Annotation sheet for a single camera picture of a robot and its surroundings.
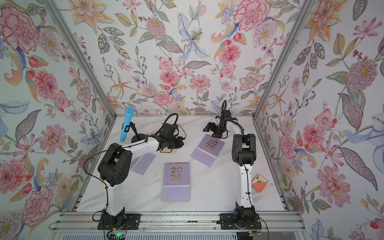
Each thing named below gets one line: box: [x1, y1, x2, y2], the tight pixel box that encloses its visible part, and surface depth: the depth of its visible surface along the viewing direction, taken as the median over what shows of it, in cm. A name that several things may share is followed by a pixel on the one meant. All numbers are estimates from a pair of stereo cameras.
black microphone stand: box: [121, 121, 146, 143], surface depth 102 cm
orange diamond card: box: [251, 173, 269, 194], surface depth 87 cm
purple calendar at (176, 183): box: [161, 162, 190, 202], surface depth 86 cm
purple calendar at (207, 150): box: [190, 134, 225, 168], surface depth 102 cm
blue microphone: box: [120, 106, 135, 143], surface depth 90 cm
